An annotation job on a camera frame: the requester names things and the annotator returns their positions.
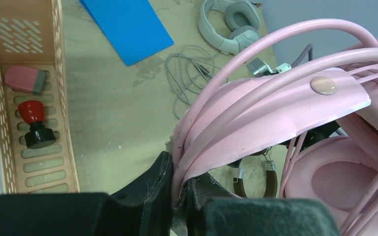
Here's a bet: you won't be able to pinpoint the blue notebook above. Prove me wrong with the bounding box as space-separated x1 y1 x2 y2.
80 0 174 66

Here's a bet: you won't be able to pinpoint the pink wired headphones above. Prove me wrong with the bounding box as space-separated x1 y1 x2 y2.
171 19 378 236

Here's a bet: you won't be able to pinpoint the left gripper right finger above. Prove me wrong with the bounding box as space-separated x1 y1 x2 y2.
184 174 340 236

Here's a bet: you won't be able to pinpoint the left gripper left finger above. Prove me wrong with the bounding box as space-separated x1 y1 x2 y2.
0 151 173 236

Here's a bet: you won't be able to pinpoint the peach plastic desk organizer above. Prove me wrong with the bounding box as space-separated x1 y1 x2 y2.
0 0 79 193

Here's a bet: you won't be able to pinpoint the pink grey eraser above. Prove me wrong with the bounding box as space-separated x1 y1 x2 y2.
4 65 50 95

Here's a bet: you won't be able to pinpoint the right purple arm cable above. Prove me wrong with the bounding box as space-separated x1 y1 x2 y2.
291 43 314 67

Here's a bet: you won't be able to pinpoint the brown on-ear headphones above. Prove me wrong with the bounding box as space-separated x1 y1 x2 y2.
228 147 278 198

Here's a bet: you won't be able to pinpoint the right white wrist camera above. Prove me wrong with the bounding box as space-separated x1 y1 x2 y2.
247 58 292 77

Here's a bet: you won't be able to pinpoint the red black stamp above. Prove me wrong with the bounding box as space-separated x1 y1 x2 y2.
18 100 57 149

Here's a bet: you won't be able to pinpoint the grey over-ear headphones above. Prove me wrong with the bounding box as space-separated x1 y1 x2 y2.
164 0 261 119

